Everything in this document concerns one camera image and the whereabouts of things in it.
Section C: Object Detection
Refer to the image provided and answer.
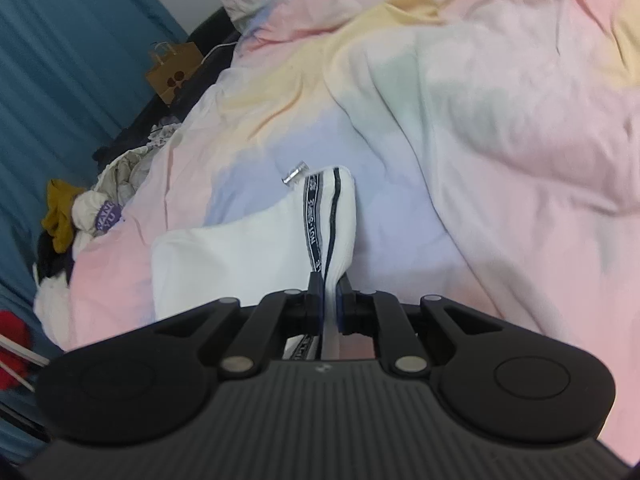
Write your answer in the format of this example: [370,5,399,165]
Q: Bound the pastel tie-dye bed sheet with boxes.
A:
[32,0,640,466]

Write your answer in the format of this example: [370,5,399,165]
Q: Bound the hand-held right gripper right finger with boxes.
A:
[335,280,505,377]

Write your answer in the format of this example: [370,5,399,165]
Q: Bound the brown paper bag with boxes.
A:
[146,40,206,106]

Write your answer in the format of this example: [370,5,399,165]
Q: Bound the white garment with purple label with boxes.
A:
[70,192,126,256]

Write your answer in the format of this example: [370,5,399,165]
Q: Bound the black garment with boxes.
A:
[35,230,76,281]

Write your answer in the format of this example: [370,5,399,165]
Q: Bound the white bundled garment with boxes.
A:
[32,260,73,348]

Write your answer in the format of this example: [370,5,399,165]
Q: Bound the white sweatpants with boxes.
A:
[150,160,358,361]

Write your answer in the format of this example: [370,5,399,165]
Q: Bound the mustard yellow garment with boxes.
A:
[41,179,88,253]

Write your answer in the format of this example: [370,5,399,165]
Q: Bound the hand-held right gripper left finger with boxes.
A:
[151,272,326,377]

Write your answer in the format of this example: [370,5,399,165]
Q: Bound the red garment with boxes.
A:
[0,310,33,391]

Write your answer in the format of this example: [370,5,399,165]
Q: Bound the grey garment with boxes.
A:
[95,127,181,201]

